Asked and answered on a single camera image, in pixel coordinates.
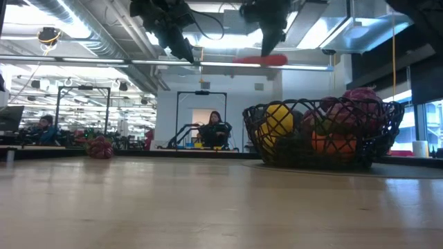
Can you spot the red background object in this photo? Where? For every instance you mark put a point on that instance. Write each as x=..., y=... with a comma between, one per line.
x=149, y=136

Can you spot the dark grey monitor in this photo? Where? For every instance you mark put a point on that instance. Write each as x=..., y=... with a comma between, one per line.
x=10, y=118

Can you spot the blue small bin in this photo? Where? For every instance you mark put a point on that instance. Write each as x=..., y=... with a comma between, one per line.
x=189, y=144

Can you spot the yellow starfruit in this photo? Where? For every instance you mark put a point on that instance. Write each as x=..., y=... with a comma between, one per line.
x=266, y=138

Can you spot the white paper roll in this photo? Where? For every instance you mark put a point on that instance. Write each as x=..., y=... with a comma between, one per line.
x=420, y=149

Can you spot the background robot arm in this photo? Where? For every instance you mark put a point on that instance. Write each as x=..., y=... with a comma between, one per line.
x=180, y=133

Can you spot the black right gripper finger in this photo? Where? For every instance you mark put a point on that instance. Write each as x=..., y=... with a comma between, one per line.
x=271, y=43

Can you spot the black overhead camera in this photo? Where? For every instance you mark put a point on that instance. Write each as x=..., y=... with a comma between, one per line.
x=48, y=35

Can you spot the black background rig frame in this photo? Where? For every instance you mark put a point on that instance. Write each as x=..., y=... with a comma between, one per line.
x=83, y=88
x=201, y=92

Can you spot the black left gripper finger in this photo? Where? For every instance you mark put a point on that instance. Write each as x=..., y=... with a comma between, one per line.
x=181, y=45

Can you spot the person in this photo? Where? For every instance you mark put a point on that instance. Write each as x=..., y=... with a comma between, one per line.
x=214, y=131
x=43, y=131

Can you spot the silver overhead frame bar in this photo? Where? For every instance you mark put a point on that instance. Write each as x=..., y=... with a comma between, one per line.
x=104, y=60

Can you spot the yellow small bin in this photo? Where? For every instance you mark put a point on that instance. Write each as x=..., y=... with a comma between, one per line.
x=198, y=145

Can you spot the grey wall vent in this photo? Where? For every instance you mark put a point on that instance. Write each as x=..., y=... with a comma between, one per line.
x=205, y=85
x=259, y=86

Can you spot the red grape bunch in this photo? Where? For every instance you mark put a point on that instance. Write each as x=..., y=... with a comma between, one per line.
x=100, y=148

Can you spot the black dome camera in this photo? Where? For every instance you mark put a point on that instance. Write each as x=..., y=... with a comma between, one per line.
x=328, y=52

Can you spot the white door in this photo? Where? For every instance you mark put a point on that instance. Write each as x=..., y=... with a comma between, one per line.
x=199, y=115

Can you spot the grey round mat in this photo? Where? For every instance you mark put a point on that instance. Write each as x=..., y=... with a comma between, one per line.
x=398, y=171

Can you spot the purple bulb bunch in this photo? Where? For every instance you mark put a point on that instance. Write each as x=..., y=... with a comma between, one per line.
x=360, y=103

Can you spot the orange mango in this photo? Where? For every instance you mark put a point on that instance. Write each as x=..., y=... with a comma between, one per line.
x=334, y=143

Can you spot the grey metal post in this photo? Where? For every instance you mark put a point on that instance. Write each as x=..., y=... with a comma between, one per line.
x=10, y=157

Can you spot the yellow lemon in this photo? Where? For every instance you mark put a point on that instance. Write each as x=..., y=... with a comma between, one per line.
x=279, y=119

